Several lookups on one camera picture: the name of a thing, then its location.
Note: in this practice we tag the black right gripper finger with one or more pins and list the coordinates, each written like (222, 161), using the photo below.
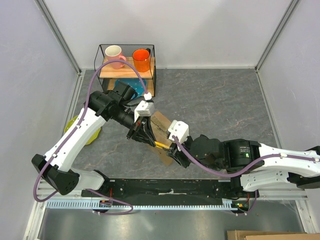
(173, 148)
(176, 155)

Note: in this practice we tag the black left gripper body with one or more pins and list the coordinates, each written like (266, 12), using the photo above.
(139, 125)

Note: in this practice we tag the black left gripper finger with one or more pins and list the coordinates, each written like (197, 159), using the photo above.
(149, 133)
(139, 136)

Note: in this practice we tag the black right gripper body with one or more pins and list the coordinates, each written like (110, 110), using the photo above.
(184, 159)

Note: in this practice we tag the brown cardboard express box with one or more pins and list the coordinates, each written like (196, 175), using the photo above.
(160, 125)

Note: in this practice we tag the yellow utility knife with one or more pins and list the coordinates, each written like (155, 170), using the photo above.
(162, 146)

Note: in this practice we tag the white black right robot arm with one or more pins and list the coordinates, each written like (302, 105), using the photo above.
(249, 165)

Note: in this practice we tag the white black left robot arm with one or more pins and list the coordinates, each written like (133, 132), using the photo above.
(55, 166)

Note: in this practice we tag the blue dotted plate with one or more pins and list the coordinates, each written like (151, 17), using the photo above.
(135, 84)

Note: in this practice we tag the green dotted plate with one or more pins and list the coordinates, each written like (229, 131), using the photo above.
(91, 139)

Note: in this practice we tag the orange ceramic mug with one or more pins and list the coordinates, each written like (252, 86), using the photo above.
(141, 59)

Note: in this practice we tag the pink ceramic mug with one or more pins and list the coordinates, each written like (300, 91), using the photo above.
(114, 52)

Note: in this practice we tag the cardboard sheet in corner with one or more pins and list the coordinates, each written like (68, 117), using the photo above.
(268, 235)

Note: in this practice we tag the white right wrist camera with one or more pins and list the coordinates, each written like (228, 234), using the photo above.
(179, 129)

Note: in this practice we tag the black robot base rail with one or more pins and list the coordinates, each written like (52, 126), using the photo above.
(174, 192)

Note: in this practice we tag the black wire wooden shelf rack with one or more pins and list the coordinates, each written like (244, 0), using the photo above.
(107, 75)

